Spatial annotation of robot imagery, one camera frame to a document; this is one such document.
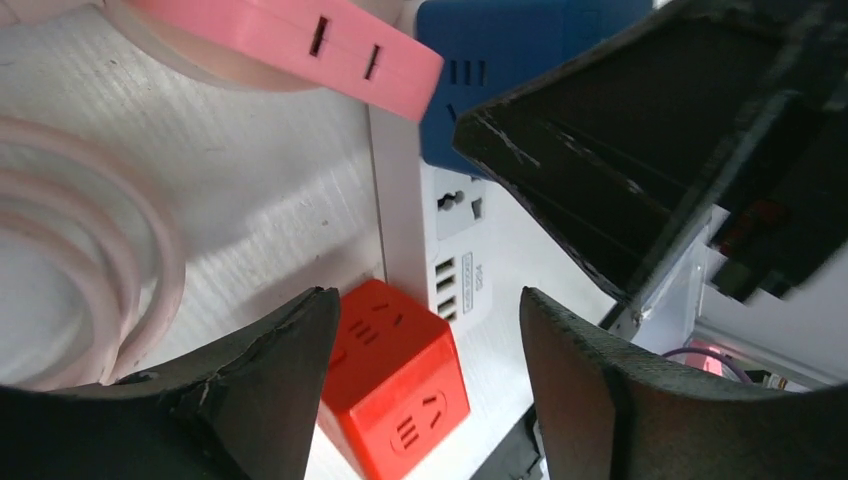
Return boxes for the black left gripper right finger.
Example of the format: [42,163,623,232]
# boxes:
[520,288,847,479]

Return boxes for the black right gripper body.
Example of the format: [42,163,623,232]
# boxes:
[710,101,847,303]

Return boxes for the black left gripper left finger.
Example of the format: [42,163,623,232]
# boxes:
[1,287,341,479]

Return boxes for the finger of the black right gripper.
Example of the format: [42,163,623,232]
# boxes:
[453,1,847,302]

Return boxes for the orange-red cube socket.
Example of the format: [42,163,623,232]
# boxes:
[317,279,470,479]

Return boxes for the blue cube socket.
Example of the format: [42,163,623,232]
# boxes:
[414,0,654,178]

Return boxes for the white tower power strip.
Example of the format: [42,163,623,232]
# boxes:
[301,105,621,480]

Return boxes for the pink round socket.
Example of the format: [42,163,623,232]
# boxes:
[103,1,443,122]

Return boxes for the pink coiled power cable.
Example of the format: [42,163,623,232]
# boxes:
[0,115,188,392]

